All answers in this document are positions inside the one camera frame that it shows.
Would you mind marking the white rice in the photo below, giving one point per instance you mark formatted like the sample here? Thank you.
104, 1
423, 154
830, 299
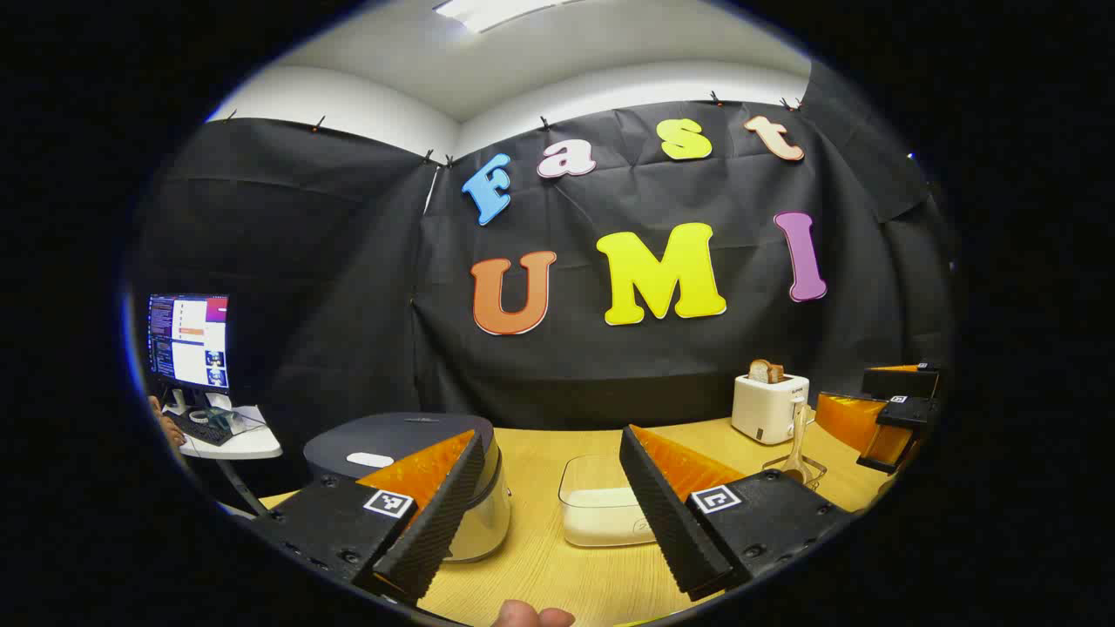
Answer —
605, 518

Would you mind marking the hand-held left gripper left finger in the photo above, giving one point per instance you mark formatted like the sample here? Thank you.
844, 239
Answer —
440, 514

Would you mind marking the black backdrop cloth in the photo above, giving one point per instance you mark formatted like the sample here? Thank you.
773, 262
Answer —
348, 261

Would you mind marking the wooden spoon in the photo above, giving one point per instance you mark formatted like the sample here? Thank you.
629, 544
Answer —
798, 444

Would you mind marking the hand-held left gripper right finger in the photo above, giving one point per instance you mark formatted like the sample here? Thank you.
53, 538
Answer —
666, 514

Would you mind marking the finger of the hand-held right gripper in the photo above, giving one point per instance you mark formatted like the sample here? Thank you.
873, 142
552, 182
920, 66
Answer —
902, 383
849, 422

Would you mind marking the grey silver rice cooker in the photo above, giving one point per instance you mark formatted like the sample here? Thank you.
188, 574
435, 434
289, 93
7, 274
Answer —
383, 435

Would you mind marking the toasted bread slice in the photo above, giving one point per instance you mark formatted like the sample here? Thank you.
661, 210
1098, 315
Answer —
765, 372

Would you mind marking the clear plastic container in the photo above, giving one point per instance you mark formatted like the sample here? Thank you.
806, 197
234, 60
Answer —
592, 475

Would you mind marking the white toaster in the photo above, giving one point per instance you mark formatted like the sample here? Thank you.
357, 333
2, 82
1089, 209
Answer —
766, 409

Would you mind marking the black keyboard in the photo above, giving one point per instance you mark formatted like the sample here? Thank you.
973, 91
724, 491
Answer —
202, 429

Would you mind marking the computer monitor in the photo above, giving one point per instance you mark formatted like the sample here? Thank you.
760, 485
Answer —
187, 340

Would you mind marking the white side table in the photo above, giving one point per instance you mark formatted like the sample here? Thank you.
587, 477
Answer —
248, 444

